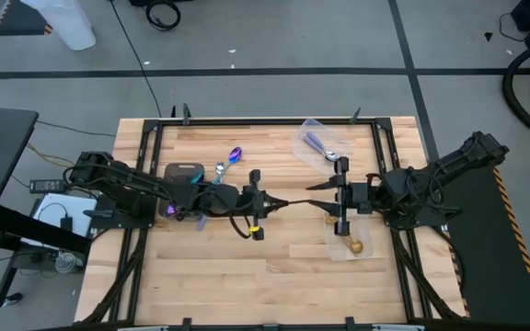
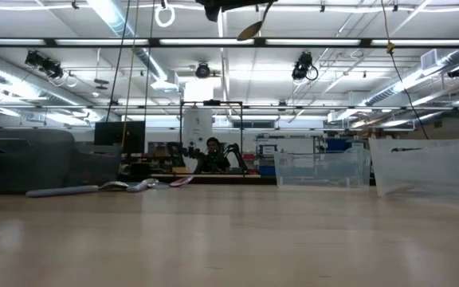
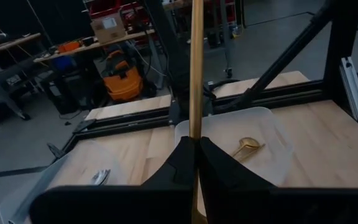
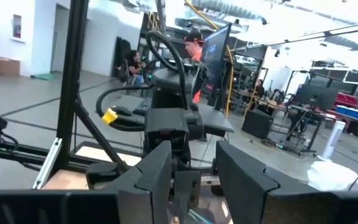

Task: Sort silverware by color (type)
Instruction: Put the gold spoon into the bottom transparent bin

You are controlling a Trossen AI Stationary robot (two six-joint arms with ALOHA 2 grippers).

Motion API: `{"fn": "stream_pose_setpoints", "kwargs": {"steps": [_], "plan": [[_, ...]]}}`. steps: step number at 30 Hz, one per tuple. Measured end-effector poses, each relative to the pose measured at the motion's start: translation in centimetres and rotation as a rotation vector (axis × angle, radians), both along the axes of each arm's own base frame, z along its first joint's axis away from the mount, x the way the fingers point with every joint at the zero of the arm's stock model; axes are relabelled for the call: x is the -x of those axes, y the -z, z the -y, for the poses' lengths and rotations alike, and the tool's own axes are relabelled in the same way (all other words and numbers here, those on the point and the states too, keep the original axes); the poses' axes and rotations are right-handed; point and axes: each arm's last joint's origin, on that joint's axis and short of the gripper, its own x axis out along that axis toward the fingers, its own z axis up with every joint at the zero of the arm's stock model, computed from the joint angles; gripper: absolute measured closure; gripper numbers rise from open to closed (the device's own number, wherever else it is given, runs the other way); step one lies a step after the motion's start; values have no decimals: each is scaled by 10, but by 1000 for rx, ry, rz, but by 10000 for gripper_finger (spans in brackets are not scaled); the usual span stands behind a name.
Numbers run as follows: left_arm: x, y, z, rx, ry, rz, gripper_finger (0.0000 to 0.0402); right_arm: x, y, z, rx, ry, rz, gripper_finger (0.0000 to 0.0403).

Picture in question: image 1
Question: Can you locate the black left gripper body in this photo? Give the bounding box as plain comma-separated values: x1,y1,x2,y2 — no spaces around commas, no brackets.
238,168,275,242

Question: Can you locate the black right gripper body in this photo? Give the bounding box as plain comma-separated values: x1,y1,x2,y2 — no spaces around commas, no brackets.
336,155,382,237

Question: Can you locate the clear plastic container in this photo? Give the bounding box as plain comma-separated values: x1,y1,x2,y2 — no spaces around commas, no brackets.
291,118,352,176
323,209,375,262

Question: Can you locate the dark smoky plastic bin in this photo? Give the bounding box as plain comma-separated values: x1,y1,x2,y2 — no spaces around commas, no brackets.
157,162,206,220

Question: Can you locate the large black hazard-edged mat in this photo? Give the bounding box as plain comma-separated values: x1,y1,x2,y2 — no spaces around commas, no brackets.
432,161,530,326

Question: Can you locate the white flat board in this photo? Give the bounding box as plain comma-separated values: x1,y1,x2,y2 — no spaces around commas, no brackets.
19,192,98,249

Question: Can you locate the clear plastic bottle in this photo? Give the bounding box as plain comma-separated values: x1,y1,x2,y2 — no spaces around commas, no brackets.
54,251,85,275

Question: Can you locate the black power adapter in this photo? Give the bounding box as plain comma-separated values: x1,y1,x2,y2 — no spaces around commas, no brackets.
29,178,66,194

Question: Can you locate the small black hazard-striped mat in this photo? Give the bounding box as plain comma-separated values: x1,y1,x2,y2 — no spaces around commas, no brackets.
0,0,54,37

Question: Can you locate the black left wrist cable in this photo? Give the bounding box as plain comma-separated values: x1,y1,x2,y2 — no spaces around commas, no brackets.
227,213,255,239

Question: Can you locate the black metal table frame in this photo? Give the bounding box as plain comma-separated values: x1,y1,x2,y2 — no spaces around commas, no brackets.
75,117,468,331

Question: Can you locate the thin grey cable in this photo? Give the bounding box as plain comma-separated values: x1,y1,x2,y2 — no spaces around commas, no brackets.
36,120,118,139

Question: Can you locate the coiled black cable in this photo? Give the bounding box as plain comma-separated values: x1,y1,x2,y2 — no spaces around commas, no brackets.
144,0,182,32

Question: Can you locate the yellow cable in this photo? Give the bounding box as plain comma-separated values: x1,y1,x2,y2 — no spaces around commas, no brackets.
25,142,85,172

